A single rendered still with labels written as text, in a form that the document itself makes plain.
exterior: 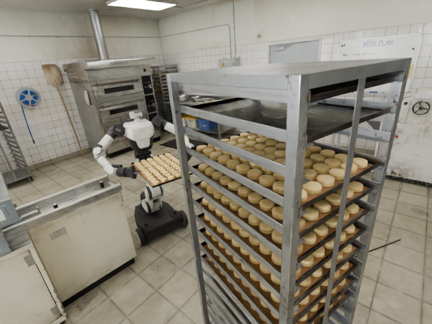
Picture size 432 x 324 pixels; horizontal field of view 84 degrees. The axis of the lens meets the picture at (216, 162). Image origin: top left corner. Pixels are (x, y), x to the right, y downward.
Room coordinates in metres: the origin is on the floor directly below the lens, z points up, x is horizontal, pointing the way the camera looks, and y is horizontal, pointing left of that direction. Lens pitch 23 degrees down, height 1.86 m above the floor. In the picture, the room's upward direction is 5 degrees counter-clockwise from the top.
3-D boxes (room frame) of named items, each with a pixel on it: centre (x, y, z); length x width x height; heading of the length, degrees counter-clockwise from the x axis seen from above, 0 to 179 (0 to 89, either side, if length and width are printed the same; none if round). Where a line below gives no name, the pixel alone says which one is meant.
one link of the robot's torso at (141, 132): (2.46, 0.79, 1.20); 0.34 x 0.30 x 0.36; 122
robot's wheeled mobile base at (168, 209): (2.51, 0.82, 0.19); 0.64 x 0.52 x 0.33; 32
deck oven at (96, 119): (5.81, 2.14, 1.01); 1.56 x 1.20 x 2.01; 138
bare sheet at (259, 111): (0.86, -0.21, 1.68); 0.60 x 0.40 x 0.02; 32
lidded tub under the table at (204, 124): (6.12, 0.10, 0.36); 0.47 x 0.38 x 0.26; 140
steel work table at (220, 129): (6.32, 0.33, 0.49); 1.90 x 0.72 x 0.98; 48
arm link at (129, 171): (1.94, 0.78, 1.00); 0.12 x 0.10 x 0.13; 77
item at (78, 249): (1.78, 1.25, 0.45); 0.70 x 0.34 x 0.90; 133
